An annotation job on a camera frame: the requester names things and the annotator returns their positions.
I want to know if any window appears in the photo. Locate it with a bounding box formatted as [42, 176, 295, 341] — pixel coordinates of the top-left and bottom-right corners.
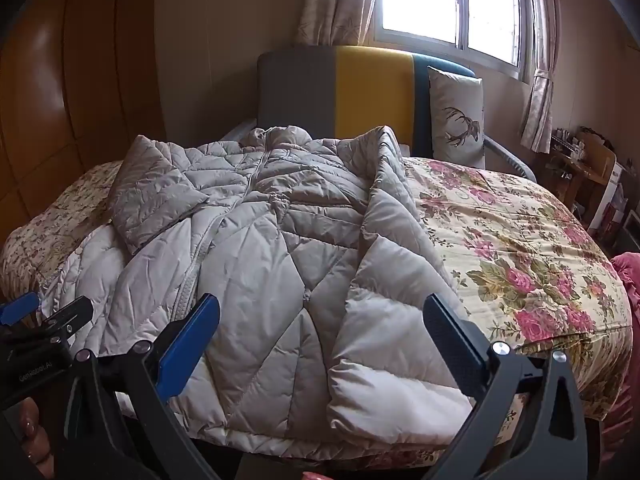
[370, 0, 534, 81]

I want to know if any grey bed rail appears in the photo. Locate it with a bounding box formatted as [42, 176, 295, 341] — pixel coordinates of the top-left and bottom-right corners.
[482, 137, 539, 184]
[220, 120, 259, 142]

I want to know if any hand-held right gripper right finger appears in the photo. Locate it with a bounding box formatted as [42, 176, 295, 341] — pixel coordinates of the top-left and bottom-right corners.
[422, 294, 589, 480]

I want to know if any person's left hand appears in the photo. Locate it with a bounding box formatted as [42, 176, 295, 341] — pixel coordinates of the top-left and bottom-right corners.
[16, 397, 55, 470]

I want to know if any white box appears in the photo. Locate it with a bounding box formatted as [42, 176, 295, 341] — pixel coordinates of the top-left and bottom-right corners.
[587, 160, 627, 234]

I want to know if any patterned beige curtain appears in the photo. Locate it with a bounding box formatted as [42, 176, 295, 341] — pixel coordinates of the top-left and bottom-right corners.
[520, 0, 559, 154]
[295, 0, 384, 46]

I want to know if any deer print pillow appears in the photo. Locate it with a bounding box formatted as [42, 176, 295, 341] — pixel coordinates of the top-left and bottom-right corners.
[427, 66, 487, 169]

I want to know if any floral bed blanket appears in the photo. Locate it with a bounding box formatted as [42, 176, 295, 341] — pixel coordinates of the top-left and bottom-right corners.
[0, 155, 636, 467]

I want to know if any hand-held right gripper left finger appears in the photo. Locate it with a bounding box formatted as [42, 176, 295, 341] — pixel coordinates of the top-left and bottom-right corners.
[61, 294, 221, 480]

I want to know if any wooden side shelf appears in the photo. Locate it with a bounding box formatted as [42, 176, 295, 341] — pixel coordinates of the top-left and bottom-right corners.
[545, 126, 619, 231]

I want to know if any pink cloth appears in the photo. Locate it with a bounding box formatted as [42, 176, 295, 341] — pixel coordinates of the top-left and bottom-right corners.
[612, 252, 640, 411]

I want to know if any grey quilted down jacket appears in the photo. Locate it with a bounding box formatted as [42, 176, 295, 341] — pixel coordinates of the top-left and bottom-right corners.
[39, 125, 477, 454]

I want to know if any grey yellow teal chair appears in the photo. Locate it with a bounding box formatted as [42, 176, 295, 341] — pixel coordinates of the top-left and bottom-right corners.
[256, 45, 478, 158]

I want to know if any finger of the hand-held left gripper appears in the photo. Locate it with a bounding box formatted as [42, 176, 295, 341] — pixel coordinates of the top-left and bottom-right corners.
[30, 297, 95, 346]
[0, 291, 42, 328]

